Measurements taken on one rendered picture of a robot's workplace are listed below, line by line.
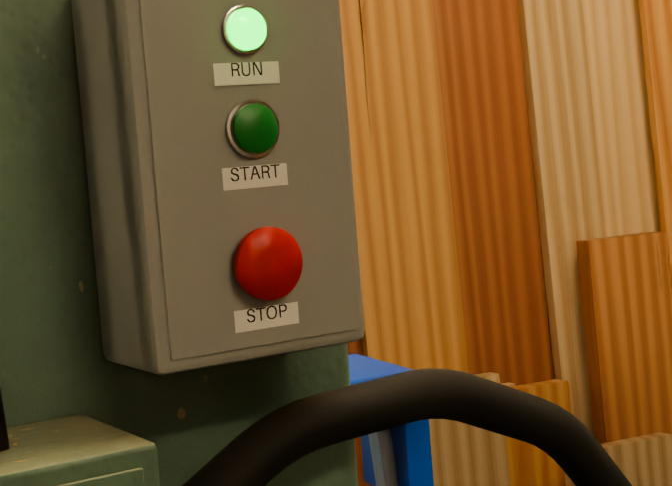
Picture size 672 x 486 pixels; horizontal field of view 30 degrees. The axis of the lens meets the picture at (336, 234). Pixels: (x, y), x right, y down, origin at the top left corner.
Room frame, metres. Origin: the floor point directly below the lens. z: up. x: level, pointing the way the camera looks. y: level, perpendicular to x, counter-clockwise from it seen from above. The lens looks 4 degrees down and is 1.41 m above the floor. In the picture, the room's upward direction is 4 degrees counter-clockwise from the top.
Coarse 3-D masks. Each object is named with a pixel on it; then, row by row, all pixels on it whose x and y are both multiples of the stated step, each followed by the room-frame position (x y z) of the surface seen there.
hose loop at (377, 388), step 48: (384, 384) 0.57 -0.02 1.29; (432, 384) 0.58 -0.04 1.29; (480, 384) 0.60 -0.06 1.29; (288, 432) 0.53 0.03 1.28; (336, 432) 0.55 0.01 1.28; (528, 432) 0.61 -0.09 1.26; (576, 432) 0.63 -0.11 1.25; (192, 480) 0.52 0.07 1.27; (240, 480) 0.52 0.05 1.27; (576, 480) 0.64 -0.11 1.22; (624, 480) 0.65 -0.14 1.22
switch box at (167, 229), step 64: (128, 0) 0.49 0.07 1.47; (192, 0) 0.50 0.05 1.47; (256, 0) 0.52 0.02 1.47; (320, 0) 0.53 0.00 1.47; (128, 64) 0.49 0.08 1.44; (192, 64) 0.50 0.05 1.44; (320, 64) 0.53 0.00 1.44; (128, 128) 0.49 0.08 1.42; (192, 128) 0.50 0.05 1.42; (320, 128) 0.53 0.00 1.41; (128, 192) 0.50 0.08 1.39; (192, 192) 0.50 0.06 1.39; (256, 192) 0.51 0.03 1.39; (320, 192) 0.53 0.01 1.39; (128, 256) 0.50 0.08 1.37; (192, 256) 0.50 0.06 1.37; (320, 256) 0.53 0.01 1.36; (128, 320) 0.51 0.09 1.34; (192, 320) 0.50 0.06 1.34; (320, 320) 0.53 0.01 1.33
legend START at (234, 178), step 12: (228, 168) 0.51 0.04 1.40; (240, 168) 0.51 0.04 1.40; (252, 168) 0.51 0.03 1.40; (264, 168) 0.52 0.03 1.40; (276, 168) 0.52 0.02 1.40; (228, 180) 0.51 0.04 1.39; (240, 180) 0.51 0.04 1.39; (252, 180) 0.51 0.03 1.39; (264, 180) 0.51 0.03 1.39; (276, 180) 0.52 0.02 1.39
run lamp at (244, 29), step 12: (228, 12) 0.51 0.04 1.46; (240, 12) 0.51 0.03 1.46; (252, 12) 0.51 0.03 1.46; (228, 24) 0.51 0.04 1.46; (240, 24) 0.51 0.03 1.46; (252, 24) 0.51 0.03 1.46; (264, 24) 0.51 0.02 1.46; (228, 36) 0.51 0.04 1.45; (240, 36) 0.51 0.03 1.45; (252, 36) 0.51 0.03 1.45; (264, 36) 0.51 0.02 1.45; (240, 48) 0.51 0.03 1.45; (252, 48) 0.51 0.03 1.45
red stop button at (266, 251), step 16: (256, 240) 0.50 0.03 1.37; (272, 240) 0.50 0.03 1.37; (288, 240) 0.51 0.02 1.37; (240, 256) 0.50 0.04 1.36; (256, 256) 0.50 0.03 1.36; (272, 256) 0.50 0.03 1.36; (288, 256) 0.51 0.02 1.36; (240, 272) 0.50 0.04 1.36; (256, 272) 0.50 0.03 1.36; (272, 272) 0.50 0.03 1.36; (288, 272) 0.51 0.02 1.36; (256, 288) 0.50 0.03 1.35; (272, 288) 0.50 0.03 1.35; (288, 288) 0.51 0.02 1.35
